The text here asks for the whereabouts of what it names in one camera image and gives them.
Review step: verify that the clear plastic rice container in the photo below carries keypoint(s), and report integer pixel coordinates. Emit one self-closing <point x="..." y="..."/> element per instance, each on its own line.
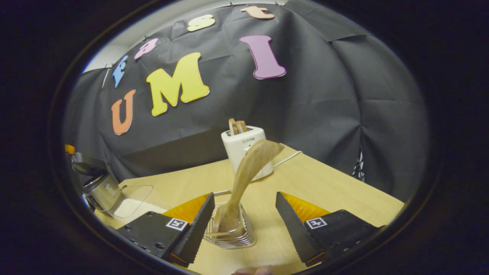
<point x="139" y="193"/>

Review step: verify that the black backdrop cloth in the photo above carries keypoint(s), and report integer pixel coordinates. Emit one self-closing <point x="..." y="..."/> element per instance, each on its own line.
<point x="324" y="107"/>

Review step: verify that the white rice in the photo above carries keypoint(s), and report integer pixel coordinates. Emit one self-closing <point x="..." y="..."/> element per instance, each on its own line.
<point x="128" y="208"/>

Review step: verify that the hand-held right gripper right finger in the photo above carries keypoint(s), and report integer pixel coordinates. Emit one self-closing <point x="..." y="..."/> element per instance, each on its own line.
<point x="294" y="229"/>

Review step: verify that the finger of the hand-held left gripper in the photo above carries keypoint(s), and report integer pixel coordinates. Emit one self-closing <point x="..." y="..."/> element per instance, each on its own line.
<point x="69" y="149"/>

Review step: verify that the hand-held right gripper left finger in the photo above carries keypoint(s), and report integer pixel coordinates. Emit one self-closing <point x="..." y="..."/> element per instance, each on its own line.
<point x="195" y="229"/>

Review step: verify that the toast slice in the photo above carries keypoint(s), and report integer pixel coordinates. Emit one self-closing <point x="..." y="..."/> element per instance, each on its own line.
<point x="240" y="126"/>

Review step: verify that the white toaster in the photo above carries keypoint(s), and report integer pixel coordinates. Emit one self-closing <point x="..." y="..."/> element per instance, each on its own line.
<point x="238" y="147"/>

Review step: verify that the silver black rice cooker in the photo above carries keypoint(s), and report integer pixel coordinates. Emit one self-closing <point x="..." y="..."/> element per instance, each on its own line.
<point x="101" y="194"/>

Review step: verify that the wooden spoon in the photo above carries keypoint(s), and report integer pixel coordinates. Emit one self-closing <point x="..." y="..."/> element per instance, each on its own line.
<point x="252" y="164"/>

